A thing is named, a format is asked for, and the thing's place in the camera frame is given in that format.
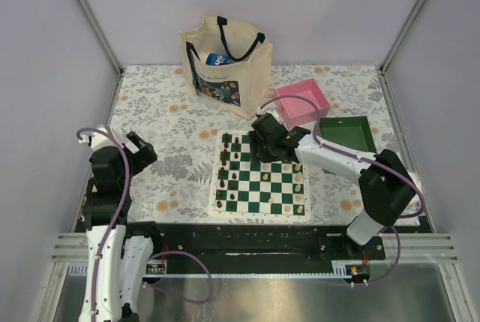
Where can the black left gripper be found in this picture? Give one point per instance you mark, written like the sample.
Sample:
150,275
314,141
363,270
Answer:
145,155

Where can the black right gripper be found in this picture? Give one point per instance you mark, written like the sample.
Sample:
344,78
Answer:
256,141

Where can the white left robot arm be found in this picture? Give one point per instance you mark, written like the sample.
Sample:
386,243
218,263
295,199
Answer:
117,251

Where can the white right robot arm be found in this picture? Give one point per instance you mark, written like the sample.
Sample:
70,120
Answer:
386,187

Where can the green white chess board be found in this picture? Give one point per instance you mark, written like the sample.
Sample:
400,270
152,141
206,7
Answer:
249,185

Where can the pink plastic box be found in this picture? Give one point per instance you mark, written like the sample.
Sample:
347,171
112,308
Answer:
294,111

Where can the floral table cloth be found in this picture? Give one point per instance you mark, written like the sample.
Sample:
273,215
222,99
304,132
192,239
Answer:
154,102

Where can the green plastic box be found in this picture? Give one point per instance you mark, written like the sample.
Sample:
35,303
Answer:
352,132

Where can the beige canvas tote bag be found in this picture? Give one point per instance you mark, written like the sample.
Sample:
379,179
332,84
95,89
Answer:
243,84

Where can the blue white bottle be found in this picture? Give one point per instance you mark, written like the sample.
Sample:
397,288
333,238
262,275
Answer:
217,59

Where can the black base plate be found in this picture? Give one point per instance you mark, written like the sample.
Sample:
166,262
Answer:
249,249

